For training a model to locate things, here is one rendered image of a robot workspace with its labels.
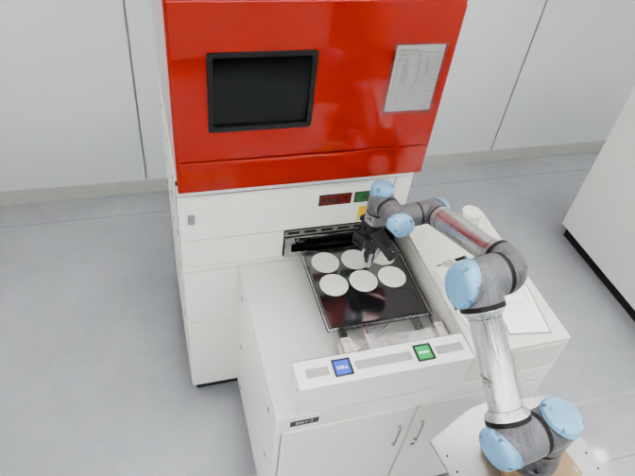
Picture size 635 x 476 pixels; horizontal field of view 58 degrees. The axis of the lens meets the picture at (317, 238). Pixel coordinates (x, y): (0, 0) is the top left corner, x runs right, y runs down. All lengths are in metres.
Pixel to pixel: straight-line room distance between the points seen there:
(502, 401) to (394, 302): 0.59
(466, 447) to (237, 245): 0.99
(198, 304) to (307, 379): 0.72
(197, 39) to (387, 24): 0.50
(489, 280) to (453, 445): 0.57
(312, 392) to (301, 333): 0.31
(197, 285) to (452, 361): 0.95
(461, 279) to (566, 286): 2.25
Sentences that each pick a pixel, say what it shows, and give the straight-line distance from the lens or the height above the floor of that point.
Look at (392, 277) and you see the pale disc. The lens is 2.06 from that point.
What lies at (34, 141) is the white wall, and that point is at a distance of 3.56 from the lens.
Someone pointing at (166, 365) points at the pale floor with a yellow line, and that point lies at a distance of 2.87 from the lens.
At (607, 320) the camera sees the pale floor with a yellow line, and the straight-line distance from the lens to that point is 3.62.
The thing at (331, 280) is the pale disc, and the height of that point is 0.90.
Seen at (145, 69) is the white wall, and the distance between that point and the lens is 3.30.
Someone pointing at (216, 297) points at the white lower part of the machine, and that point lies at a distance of 2.24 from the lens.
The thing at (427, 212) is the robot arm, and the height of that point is 1.24.
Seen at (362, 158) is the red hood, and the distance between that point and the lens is 1.86.
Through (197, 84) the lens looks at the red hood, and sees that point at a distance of 1.60.
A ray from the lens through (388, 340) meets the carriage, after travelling 1.90.
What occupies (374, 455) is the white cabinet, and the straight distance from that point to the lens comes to 2.21.
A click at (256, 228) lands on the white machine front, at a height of 1.00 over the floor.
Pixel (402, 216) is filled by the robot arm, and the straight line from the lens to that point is 1.75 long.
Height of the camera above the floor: 2.37
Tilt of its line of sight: 43 degrees down
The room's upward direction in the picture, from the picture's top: 8 degrees clockwise
